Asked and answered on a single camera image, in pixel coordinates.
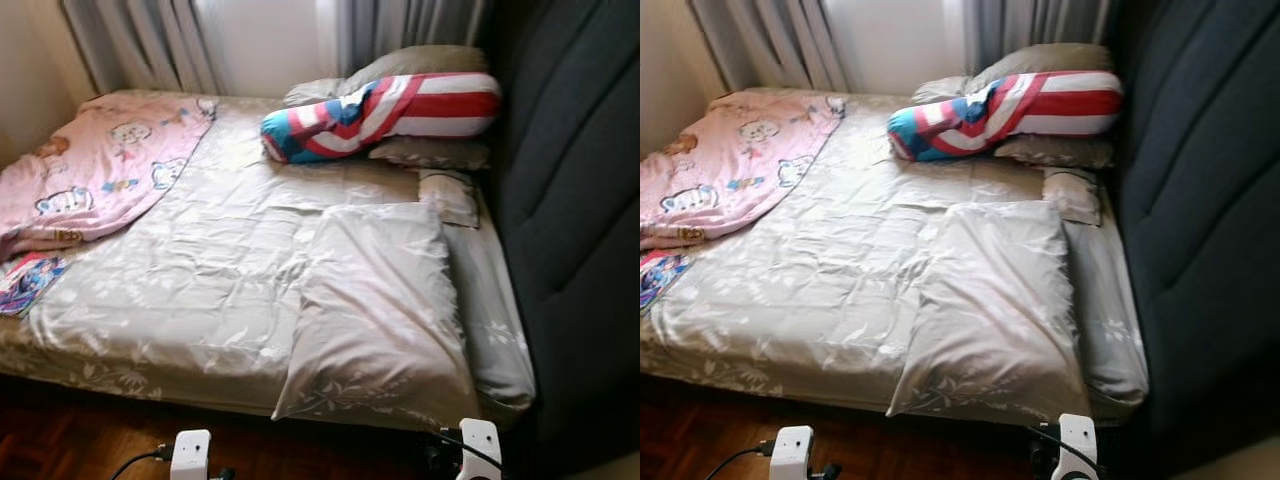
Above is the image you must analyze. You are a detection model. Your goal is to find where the large beige floral pillow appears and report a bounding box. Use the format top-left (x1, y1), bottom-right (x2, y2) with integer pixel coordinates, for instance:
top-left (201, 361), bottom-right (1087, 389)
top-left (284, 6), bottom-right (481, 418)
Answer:
top-left (272, 202), bottom-right (481, 433)
top-left (888, 200), bottom-right (1093, 426)

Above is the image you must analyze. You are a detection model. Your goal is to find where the anime cover comic book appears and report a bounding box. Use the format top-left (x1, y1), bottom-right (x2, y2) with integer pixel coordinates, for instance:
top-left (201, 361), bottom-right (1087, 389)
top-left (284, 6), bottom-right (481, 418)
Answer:
top-left (0, 252), bottom-right (69, 318)
top-left (640, 250), bottom-right (691, 311)

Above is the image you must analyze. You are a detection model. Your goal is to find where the bed with beige floral sheet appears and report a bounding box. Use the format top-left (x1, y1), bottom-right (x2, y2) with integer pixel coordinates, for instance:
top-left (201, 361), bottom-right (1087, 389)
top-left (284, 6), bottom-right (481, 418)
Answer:
top-left (640, 88), bottom-right (1151, 426)
top-left (0, 88), bottom-right (536, 431)

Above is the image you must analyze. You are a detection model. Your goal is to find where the small beige floral pillow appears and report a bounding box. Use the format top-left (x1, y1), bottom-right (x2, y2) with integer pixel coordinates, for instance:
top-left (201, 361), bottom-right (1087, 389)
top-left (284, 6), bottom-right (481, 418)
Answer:
top-left (1042, 166), bottom-right (1103, 227)
top-left (418, 168), bottom-right (481, 229)

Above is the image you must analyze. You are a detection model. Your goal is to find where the flat beige floral pillow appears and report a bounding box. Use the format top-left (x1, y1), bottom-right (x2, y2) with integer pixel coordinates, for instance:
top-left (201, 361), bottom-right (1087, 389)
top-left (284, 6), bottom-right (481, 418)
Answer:
top-left (995, 133), bottom-right (1116, 169)
top-left (370, 135), bottom-right (491, 171)

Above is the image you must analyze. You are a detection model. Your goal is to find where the pink cartoon print blanket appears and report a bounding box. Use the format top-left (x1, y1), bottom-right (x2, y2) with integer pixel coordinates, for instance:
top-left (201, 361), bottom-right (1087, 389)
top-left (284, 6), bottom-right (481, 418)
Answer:
top-left (0, 92), bottom-right (219, 263)
top-left (640, 90), bottom-right (846, 251)

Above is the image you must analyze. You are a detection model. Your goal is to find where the red white blue bolster pillow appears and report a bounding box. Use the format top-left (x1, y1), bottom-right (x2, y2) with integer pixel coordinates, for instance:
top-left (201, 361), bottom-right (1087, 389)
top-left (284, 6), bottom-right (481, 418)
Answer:
top-left (260, 72), bottom-right (503, 165)
top-left (887, 70), bottom-right (1124, 163)

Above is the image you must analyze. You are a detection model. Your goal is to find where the pale grey pillow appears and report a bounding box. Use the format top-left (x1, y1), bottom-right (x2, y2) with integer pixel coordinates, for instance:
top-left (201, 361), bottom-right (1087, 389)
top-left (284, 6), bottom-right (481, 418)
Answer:
top-left (283, 78), bottom-right (346, 108)
top-left (910, 76), bottom-right (971, 106)

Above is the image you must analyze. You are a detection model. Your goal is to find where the grey curtain panel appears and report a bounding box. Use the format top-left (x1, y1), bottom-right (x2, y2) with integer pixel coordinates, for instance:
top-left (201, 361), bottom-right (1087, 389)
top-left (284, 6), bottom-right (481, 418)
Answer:
top-left (335, 0), bottom-right (491, 76)
top-left (688, 0), bottom-right (851, 93)
top-left (965, 0), bottom-right (1113, 73)
top-left (60, 0), bottom-right (226, 96)

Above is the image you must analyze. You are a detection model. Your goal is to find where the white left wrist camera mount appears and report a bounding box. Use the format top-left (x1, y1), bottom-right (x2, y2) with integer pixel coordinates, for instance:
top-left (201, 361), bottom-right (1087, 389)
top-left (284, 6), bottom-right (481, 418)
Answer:
top-left (170, 430), bottom-right (213, 480)
top-left (770, 426), bottom-right (814, 480)

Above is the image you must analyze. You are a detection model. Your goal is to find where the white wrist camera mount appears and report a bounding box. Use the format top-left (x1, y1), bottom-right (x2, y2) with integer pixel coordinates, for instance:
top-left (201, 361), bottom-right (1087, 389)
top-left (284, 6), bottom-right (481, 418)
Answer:
top-left (458, 418), bottom-right (503, 480)
top-left (770, 426), bottom-right (814, 480)
top-left (170, 430), bottom-right (213, 480)
top-left (1058, 414), bottom-right (1099, 480)

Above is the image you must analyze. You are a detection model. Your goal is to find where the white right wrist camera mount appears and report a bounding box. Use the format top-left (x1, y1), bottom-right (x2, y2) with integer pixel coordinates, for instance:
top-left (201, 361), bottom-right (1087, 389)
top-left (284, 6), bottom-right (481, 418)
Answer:
top-left (1058, 414), bottom-right (1099, 480)
top-left (458, 418), bottom-right (503, 480)

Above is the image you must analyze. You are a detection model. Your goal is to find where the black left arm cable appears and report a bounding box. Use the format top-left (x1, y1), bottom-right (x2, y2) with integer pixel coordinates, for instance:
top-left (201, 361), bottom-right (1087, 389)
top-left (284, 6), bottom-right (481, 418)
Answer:
top-left (108, 445), bottom-right (173, 480)
top-left (705, 442), bottom-right (773, 480)

